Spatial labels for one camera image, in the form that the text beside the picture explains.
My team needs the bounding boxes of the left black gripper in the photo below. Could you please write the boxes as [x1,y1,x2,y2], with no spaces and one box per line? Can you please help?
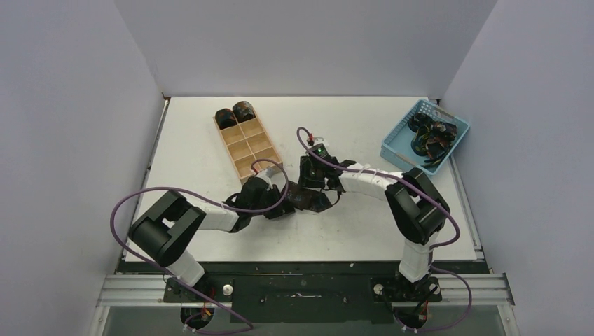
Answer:
[250,184,294,220]

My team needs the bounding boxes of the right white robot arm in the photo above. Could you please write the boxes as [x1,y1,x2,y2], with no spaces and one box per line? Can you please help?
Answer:
[298,143,450,300]

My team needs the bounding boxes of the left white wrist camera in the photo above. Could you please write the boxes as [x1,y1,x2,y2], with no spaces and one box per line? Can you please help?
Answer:
[255,167,275,188]

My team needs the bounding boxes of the wooden compartment tray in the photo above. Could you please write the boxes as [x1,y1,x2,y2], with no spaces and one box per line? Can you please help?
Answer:
[216,117,282,185]

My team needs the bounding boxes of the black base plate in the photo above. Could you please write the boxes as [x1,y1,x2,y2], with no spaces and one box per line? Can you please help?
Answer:
[162,260,446,326]

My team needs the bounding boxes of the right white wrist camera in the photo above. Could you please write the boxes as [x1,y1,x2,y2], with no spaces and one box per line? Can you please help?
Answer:
[313,136,331,149]

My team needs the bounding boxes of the colourful ties pile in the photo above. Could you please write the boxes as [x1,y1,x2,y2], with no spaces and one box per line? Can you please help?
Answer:
[408,113,457,169]

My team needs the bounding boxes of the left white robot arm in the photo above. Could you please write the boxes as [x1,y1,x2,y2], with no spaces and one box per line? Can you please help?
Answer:
[128,176,295,302]

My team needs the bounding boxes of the blue plastic basket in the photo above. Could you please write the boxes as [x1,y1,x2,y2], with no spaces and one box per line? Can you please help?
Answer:
[380,99,470,176]

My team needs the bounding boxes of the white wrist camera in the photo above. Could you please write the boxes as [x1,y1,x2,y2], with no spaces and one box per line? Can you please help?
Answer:
[313,136,331,149]
[255,167,275,188]

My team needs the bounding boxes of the aluminium frame rail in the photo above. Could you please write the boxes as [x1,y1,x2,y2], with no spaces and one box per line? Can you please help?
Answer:
[97,274,515,307]

